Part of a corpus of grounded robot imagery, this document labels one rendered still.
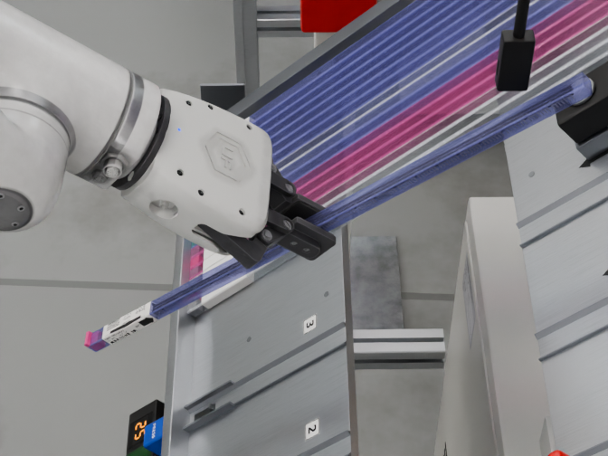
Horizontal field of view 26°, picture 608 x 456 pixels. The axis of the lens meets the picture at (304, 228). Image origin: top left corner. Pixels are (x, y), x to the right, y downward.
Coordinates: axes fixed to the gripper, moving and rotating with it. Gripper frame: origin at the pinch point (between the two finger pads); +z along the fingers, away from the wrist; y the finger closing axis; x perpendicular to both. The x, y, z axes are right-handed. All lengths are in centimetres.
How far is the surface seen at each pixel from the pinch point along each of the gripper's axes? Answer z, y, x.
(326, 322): 10.6, 1.4, 10.6
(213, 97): 7.4, 39.5, 28.4
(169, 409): 5.6, -2.1, 27.0
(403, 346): 52, 35, 47
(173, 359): 5.6, 3.5, 27.4
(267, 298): 9.5, 7.5, 18.2
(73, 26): 25, 137, 118
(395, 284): 73, 69, 72
